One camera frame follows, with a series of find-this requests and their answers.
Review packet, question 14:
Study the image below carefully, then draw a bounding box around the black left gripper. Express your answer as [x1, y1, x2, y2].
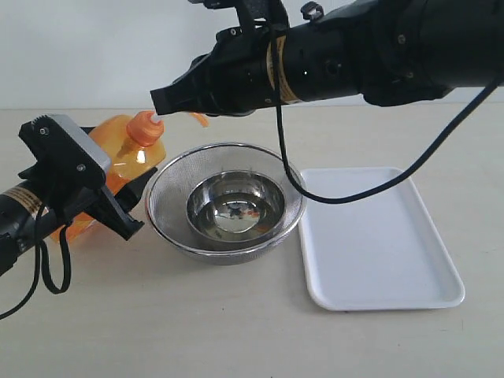
[18, 157, 158, 240]

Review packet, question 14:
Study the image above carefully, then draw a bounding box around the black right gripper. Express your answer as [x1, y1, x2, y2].
[150, 23, 282, 117]

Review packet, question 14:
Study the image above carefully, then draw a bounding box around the orange dish soap pump bottle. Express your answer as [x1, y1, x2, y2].
[49, 109, 209, 249]

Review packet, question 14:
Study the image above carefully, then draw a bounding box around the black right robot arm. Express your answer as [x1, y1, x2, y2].
[150, 1, 503, 117]

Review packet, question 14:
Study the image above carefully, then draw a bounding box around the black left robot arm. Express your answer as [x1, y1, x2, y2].
[1, 158, 157, 273]

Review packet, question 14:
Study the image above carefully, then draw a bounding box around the small stainless steel bowl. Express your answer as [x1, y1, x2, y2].
[186, 170, 286, 245]

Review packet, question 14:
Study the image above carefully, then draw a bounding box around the steel mesh colander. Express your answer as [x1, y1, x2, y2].
[146, 142, 306, 265]

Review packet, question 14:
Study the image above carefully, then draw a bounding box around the white rectangular plastic tray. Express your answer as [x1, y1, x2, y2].
[298, 179, 465, 312]

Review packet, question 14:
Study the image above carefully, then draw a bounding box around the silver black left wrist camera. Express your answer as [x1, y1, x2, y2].
[18, 114, 111, 190]

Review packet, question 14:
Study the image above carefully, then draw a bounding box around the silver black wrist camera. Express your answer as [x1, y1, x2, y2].
[190, 0, 290, 31]
[18, 114, 111, 190]

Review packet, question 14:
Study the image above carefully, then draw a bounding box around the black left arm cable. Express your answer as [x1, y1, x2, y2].
[0, 196, 72, 320]

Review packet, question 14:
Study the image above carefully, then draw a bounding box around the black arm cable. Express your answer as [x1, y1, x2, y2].
[267, 19, 504, 205]
[0, 196, 72, 320]

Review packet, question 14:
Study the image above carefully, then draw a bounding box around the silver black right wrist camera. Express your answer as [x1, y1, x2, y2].
[190, 0, 290, 31]

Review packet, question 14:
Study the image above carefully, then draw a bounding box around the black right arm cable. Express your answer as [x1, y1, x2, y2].
[267, 19, 504, 205]

